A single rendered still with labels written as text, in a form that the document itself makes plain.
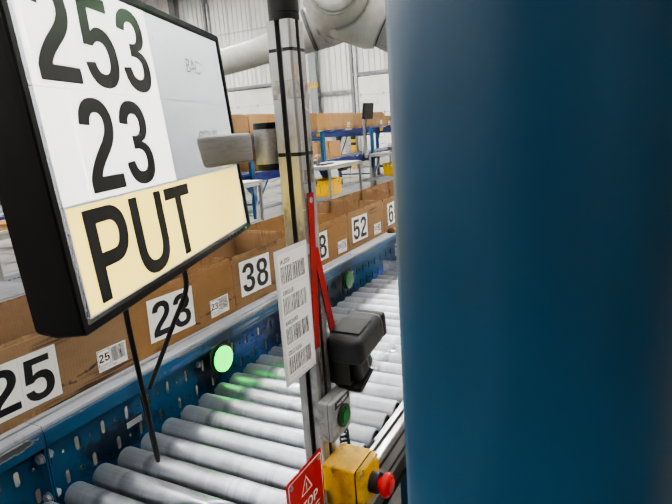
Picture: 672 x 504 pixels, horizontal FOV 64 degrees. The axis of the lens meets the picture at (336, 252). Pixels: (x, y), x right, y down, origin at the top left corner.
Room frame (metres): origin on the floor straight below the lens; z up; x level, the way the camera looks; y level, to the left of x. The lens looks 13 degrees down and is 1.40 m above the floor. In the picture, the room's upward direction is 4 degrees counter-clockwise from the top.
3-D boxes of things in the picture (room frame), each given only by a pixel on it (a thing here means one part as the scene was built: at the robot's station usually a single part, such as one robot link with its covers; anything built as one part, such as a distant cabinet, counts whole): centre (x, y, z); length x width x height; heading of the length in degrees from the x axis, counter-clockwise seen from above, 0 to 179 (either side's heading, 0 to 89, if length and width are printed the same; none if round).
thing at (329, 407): (0.80, 0.02, 0.95); 0.07 x 0.03 x 0.07; 152
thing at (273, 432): (1.13, 0.19, 0.72); 0.52 x 0.05 x 0.05; 62
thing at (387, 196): (2.83, -0.20, 0.96); 0.39 x 0.29 x 0.17; 152
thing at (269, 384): (1.30, 0.10, 0.72); 0.52 x 0.05 x 0.05; 62
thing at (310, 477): (0.74, 0.06, 0.85); 0.16 x 0.01 x 0.13; 152
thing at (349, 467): (0.82, -0.02, 0.84); 0.15 x 0.09 x 0.07; 152
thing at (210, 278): (1.45, 0.53, 0.96); 0.39 x 0.29 x 0.17; 152
